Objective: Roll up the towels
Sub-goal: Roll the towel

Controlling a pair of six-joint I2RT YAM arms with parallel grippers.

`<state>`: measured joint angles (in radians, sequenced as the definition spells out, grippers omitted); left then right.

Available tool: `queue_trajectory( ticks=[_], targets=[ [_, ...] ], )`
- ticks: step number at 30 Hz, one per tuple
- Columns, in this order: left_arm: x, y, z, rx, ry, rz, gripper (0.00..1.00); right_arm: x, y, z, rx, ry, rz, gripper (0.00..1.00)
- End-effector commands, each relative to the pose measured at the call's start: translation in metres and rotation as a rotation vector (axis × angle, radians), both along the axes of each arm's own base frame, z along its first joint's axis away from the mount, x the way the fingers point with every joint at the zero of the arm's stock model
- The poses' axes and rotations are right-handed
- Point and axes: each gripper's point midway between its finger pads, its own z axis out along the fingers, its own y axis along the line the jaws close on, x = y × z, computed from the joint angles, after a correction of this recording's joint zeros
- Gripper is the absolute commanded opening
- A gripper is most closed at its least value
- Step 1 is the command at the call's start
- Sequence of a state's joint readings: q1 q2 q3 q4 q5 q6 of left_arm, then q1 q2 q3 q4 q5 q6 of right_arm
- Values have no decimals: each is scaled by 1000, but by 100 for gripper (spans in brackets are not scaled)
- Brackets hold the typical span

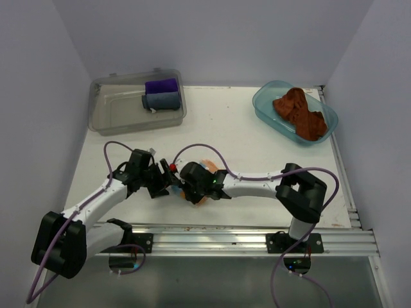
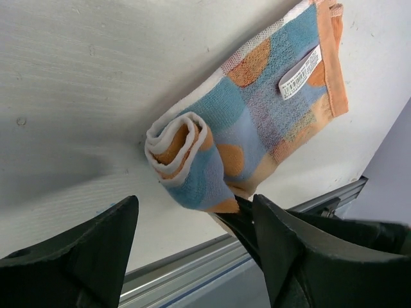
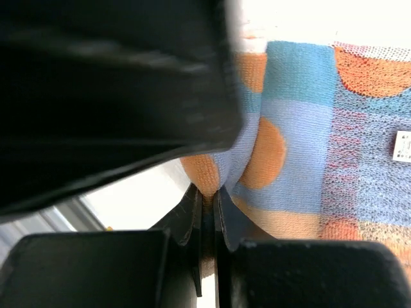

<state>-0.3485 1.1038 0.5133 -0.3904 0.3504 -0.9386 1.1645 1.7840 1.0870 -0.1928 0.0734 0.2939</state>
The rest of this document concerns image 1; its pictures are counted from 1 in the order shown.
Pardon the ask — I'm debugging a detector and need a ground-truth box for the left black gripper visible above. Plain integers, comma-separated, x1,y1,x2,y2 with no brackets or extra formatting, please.
139,158,179,198

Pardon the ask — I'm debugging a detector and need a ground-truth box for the colourful polka dot towel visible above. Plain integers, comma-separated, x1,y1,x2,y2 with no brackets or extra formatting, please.
171,159,218,207

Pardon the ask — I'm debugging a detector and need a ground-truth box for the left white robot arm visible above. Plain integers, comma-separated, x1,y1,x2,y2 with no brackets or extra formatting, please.
31,150,179,278

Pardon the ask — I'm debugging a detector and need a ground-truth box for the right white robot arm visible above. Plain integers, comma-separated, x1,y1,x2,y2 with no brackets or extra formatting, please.
176,160,327,252

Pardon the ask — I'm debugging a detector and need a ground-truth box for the grey-blue rolled towel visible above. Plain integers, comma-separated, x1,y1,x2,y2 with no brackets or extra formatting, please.
141,92,181,112

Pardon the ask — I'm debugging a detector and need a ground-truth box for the grey transparent plastic bin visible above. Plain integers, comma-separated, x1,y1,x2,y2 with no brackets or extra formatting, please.
88,69,187,136

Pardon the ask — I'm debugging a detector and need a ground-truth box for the purple rolled towel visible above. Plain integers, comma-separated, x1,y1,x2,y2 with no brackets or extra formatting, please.
144,78,179,94

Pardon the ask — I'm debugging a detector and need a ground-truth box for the teal transparent plastic bin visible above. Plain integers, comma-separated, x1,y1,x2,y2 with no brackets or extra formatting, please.
252,80,338,146

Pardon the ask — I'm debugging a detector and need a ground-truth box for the brown crumpled towel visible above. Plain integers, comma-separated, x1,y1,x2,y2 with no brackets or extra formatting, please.
272,87,328,141

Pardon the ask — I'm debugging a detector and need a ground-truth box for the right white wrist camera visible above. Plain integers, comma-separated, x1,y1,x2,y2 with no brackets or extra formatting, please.
170,159,184,173

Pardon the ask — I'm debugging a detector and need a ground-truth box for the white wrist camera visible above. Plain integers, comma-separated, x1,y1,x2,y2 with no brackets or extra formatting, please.
148,148,156,156
170,159,184,173

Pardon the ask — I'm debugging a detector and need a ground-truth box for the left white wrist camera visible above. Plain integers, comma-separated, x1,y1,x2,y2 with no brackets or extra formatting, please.
148,148,156,156

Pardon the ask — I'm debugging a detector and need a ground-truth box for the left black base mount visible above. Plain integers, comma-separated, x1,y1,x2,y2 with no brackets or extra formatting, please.
105,232,153,253

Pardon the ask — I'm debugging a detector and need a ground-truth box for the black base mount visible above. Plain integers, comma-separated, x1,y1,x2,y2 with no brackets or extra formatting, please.
105,232,153,253
265,231,324,253

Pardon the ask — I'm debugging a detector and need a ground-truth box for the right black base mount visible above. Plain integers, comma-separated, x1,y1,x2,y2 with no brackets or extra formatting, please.
265,231,324,253

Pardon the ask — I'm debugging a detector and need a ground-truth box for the aluminium mounting rail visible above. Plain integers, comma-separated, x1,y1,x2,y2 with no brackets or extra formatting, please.
92,222,380,257

